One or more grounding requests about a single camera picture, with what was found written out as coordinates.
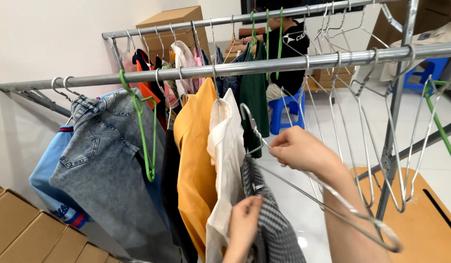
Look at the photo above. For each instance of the large cardboard box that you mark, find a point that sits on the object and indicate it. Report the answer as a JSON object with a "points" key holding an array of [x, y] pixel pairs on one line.
{"points": [[174, 22]]}

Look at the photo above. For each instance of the stack of flat cardboard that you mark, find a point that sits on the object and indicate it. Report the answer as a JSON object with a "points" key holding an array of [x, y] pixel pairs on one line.
{"points": [[338, 77]]}

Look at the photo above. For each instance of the black white plaid garment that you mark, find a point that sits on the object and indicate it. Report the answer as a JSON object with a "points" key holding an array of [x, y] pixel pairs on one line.
{"points": [[276, 233]]}

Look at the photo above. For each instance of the person's left fingers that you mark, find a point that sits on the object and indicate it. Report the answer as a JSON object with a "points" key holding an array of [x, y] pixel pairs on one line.
{"points": [[255, 210]]}

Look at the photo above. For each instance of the orange wooden table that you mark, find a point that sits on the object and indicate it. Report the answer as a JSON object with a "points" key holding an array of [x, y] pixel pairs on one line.
{"points": [[422, 226]]}

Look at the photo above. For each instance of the green plastic hanger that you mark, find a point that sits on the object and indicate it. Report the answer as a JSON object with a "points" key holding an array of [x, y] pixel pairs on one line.
{"points": [[280, 36], [267, 36], [252, 29], [150, 173], [443, 135]]}

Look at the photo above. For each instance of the dark green garment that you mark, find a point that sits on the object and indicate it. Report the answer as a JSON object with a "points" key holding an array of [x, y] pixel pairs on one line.
{"points": [[254, 98]]}

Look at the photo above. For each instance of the brown cardboard box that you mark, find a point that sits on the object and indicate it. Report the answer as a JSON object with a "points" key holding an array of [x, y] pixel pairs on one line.
{"points": [[437, 14]]}

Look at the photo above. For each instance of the metal clothes rack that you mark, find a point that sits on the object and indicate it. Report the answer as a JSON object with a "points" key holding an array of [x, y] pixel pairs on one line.
{"points": [[247, 67]]}

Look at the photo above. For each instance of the person's right hand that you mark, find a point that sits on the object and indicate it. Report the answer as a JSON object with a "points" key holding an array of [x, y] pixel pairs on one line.
{"points": [[305, 151]]}

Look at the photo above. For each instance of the dark blue denim garment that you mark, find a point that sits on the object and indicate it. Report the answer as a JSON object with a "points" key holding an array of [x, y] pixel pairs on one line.
{"points": [[229, 82]]}

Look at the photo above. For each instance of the person's right fingers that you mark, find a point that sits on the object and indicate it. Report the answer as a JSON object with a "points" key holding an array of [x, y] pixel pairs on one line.
{"points": [[284, 144]]}

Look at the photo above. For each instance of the orange and navy garment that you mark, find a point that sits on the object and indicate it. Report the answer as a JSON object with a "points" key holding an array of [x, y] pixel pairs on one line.
{"points": [[148, 91]]}

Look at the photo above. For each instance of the blue plastic stool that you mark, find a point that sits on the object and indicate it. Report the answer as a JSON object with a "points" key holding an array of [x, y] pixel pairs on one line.
{"points": [[435, 69], [280, 109]]}

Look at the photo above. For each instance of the light blue denim jeans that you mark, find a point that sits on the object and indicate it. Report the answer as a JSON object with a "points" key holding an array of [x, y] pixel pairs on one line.
{"points": [[101, 157]]}

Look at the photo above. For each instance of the floral garment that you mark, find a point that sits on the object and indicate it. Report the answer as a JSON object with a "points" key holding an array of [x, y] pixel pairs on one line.
{"points": [[170, 91]]}

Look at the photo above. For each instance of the light blue polo shirt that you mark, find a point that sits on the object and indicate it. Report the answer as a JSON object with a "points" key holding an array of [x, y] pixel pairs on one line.
{"points": [[46, 171]]}

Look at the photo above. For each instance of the yellow garment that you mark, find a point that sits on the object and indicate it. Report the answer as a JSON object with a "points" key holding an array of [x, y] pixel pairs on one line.
{"points": [[194, 164]]}

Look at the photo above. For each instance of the white hung garment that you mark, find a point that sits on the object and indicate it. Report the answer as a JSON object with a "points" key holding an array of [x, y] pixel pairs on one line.
{"points": [[183, 54]]}

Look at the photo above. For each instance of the beige cloth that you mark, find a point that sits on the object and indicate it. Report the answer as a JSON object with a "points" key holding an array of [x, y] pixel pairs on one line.
{"points": [[441, 36]]}

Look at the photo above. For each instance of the row of cardboard boxes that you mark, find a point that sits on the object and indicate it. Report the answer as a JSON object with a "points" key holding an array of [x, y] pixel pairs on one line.
{"points": [[28, 233]]}

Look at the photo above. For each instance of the white shirt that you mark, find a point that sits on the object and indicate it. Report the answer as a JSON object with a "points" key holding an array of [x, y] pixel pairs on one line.
{"points": [[225, 153]]}

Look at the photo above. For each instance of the woven patterned bag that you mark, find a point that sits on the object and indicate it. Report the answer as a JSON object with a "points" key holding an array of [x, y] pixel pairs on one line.
{"points": [[273, 92]]}

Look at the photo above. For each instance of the pink garment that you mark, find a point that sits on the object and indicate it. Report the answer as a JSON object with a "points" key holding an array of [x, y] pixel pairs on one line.
{"points": [[199, 58]]}

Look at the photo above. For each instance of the person's left hand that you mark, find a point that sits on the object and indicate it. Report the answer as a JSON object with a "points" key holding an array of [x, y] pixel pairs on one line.
{"points": [[242, 226]]}

